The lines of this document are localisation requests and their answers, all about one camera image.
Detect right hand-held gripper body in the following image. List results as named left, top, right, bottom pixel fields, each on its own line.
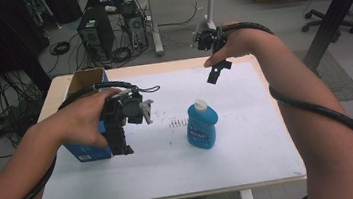
left=194, top=24, right=230, bottom=57

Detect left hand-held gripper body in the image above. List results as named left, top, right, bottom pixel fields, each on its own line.
left=97, top=85, right=157, bottom=131

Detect blue cardboard box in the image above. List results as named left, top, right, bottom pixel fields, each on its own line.
left=55, top=66, right=119, bottom=165

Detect blue bottle with white cap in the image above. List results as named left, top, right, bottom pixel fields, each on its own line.
left=183, top=96, right=223, bottom=152

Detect person's right hand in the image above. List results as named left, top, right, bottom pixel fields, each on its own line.
left=198, top=17, right=279, bottom=69

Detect person's left hand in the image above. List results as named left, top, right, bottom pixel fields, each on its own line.
left=51, top=87, right=129, bottom=154

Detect grey computer tower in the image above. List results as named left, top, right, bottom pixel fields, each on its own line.
left=119, top=2, right=150, bottom=52

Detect black computer tower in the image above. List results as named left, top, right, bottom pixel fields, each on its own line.
left=74, top=4, right=120, bottom=66

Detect white table board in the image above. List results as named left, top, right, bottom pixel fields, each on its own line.
left=21, top=55, right=309, bottom=199

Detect grey floor mat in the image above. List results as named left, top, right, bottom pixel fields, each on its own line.
left=293, top=43, right=353, bottom=108

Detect black office chair base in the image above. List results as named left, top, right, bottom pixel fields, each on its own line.
left=299, top=3, right=353, bottom=41

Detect black floor cable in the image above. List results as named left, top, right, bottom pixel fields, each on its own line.
left=155, top=0, right=201, bottom=29

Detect thin black wire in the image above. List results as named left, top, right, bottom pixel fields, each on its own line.
left=137, top=83, right=163, bottom=96

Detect tangle of black cables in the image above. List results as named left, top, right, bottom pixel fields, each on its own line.
left=0, top=66, right=53, bottom=160

